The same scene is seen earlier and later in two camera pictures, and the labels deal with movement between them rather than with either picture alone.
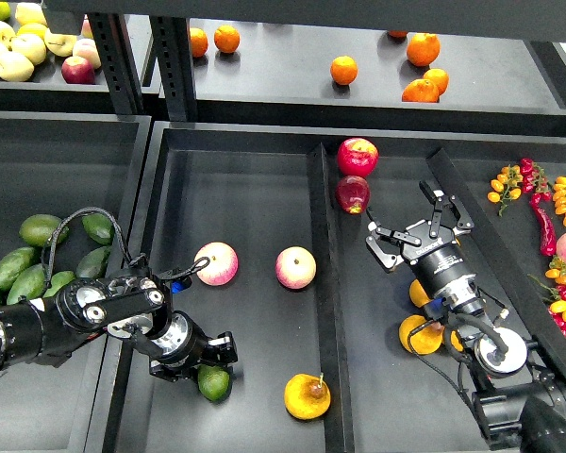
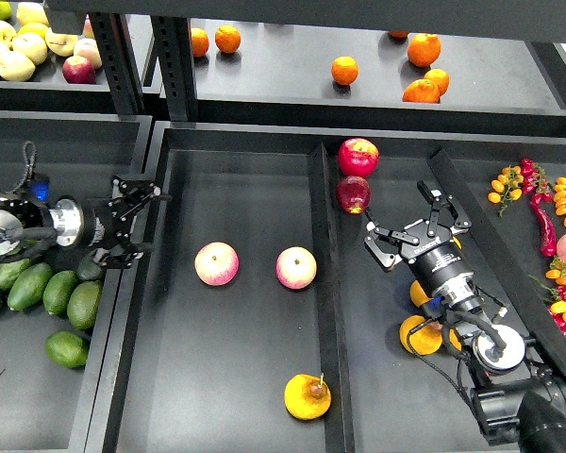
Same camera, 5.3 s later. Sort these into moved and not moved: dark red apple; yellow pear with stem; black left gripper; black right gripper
Moved: black left gripper
Not moved: dark red apple; yellow pear with stem; black right gripper
